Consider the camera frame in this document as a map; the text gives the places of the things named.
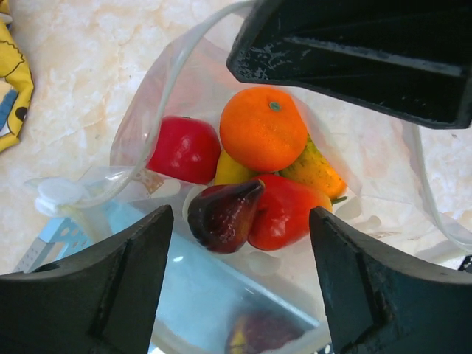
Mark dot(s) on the small dark red fruit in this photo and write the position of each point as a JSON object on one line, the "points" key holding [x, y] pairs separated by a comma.
{"points": [[220, 217]]}

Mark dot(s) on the dark red apple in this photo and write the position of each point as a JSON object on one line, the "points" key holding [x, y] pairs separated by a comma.
{"points": [[258, 331]]}

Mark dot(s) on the orange tangerine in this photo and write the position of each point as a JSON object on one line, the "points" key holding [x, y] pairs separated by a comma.
{"points": [[262, 129]]}

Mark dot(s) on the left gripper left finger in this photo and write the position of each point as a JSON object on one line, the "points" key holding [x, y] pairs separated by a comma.
{"points": [[102, 299]]}

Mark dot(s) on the small orange mango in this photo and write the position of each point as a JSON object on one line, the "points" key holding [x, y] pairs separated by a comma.
{"points": [[312, 169]]}

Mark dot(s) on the yellow blue crumpled cloth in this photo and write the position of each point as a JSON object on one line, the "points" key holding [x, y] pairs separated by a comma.
{"points": [[17, 84]]}

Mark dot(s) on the green yellow mango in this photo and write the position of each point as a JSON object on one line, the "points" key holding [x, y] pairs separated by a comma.
{"points": [[231, 172]]}

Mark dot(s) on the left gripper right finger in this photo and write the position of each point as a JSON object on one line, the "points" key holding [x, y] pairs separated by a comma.
{"points": [[378, 299]]}

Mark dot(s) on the light blue plastic basket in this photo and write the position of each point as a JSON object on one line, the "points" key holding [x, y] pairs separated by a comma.
{"points": [[203, 296]]}

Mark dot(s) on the red pear shaped fruit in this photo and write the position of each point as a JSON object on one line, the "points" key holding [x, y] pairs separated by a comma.
{"points": [[283, 212]]}

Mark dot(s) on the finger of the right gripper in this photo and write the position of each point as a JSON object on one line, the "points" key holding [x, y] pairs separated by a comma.
{"points": [[407, 59]]}

